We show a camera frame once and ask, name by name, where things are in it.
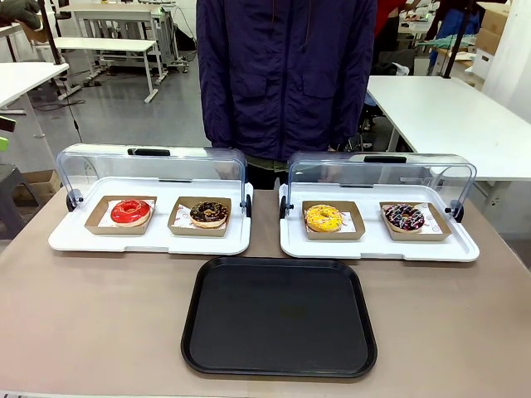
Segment flat cardboard box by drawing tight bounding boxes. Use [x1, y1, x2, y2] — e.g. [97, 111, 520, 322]
[14, 169, 59, 206]

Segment black plastic serving tray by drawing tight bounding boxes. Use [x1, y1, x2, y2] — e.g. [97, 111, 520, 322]
[180, 256, 378, 379]

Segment person in blue top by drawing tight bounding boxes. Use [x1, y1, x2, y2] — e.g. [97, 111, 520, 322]
[426, 0, 482, 42]

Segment black stand pole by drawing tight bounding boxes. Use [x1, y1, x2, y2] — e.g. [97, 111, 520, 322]
[441, 0, 470, 80]
[39, 0, 63, 66]

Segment yellow glazed donut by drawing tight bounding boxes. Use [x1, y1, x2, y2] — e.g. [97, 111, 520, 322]
[304, 203, 344, 233]

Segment red glazed donut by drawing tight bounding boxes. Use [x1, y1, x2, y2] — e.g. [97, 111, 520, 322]
[110, 198, 151, 228]

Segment white table with leg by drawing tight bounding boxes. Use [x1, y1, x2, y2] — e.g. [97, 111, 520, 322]
[0, 61, 71, 140]

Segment chocolate glazed donut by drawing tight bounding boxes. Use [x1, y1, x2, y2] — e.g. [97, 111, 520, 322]
[189, 201, 231, 229]

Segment person in navy jacket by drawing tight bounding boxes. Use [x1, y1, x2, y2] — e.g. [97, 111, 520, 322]
[195, 0, 378, 190]

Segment white storage box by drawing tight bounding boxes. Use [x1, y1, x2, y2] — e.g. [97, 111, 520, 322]
[472, 48, 495, 89]

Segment stacked cardboard boxes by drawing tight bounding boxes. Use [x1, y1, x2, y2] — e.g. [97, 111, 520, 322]
[476, 2, 510, 56]

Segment brown cardboard donut tray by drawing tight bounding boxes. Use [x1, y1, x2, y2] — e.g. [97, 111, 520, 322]
[84, 195, 158, 236]
[379, 201, 453, 243]
[167, 196, 232, 238]
[301, 200, 366, 241]

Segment person in red top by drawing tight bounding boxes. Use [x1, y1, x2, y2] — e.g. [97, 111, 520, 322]
[372, 0, 407, 42]

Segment grey step stool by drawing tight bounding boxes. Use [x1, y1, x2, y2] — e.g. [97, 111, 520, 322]
[0, 163, 27, 240]

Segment white low bench table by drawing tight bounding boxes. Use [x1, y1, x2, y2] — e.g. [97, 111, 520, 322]
[53, 36, 159, 104]

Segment chocolate sprinkled donut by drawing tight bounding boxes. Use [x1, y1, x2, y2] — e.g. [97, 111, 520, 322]
[383, 202, 425, 233]

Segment large white table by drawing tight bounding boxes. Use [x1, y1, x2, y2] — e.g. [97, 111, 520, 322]
[364, 75, 531, 182]

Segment white display case base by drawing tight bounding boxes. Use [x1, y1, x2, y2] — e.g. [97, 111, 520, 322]
[47, 176, 254, 256]
[279, 182, 481, 263]

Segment white desk with frame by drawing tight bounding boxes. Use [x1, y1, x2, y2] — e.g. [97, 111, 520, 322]
[56, 2, 175, 80]

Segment clear display case lid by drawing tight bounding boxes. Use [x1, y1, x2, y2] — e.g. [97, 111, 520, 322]
[280, 149, 478, 223]
[56, 143, 254, 219]

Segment dark green bag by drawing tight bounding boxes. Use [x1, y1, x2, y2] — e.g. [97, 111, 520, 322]
[0, 0, 42, 27]

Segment green cloth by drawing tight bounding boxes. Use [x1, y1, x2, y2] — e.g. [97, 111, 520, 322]
[416, 35, 460, 53]

